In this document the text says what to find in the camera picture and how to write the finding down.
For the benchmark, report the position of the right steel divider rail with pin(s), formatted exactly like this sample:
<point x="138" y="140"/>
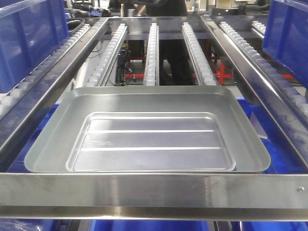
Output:
<point x="290" y="122"/>

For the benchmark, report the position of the centre white roller track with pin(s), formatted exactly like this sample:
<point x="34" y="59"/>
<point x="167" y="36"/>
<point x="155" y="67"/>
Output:
<point x="151" y="73"/>

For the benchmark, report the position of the centre-left white roller track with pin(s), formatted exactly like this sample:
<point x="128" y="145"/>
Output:
<point x="102" y="71"/>

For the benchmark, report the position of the large silver tray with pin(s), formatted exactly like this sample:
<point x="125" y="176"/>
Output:
<point x="53" y="146"/>

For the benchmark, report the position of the left steel divider rail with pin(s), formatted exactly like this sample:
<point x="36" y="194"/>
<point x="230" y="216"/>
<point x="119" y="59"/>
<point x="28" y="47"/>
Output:
<point x="18" y="125"/>

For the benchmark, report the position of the left white roller track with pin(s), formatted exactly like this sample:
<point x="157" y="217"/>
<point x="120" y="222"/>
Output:
<point x="7" y="101"/>

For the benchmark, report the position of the red metal frame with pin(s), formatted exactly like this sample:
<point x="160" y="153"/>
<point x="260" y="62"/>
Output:
<point x="217" y="66"/>

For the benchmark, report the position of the steel front rack bar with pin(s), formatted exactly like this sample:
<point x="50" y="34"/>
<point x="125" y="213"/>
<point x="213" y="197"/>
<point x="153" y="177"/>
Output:
<point x="229" y="196"/>

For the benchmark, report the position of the steel divider rail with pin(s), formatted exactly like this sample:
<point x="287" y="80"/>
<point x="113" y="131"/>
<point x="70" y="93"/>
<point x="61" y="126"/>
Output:
<point x="290" y="122"/>
<point x="18" y="125"/>

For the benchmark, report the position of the blue bin upper left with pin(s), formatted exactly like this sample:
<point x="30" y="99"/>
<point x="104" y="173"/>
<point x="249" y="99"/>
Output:
<point x="30" y="31"/>

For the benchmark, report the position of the centre-right white roller track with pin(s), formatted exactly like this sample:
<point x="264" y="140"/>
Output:
<point x="200" y="64"/>

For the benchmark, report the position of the small silver tray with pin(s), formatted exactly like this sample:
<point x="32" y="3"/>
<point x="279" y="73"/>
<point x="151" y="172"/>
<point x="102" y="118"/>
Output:
<point x="150" y="142"/>

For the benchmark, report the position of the black plastic tray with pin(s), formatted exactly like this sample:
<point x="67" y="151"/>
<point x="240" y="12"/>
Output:
<point x="74" y="24"/>

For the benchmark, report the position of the blue bin upper right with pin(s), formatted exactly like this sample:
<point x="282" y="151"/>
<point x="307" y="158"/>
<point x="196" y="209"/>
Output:
<point x="286" y="37"/>

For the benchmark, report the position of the person in black clothes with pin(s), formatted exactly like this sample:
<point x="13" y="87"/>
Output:
<point x="173" y="60"/>

